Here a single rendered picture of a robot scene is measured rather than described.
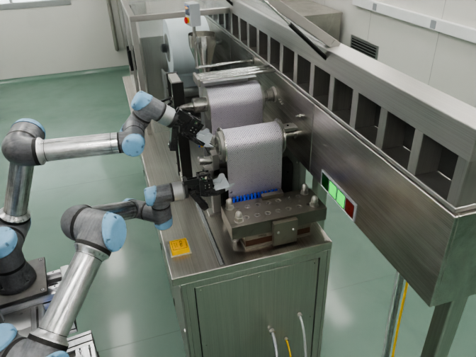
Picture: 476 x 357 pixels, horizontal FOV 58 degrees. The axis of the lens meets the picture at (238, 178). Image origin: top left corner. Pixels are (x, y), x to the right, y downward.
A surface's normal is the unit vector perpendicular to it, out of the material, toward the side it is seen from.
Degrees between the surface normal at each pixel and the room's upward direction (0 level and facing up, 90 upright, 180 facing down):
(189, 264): 0
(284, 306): 90
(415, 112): 90
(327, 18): 90
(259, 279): 90
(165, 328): 0
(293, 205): 0
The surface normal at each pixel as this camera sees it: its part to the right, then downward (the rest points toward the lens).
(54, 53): 0.29, 0.49
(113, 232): 0.96, 0.06
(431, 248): -0.96, 0.18
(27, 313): -0.04, -0.85
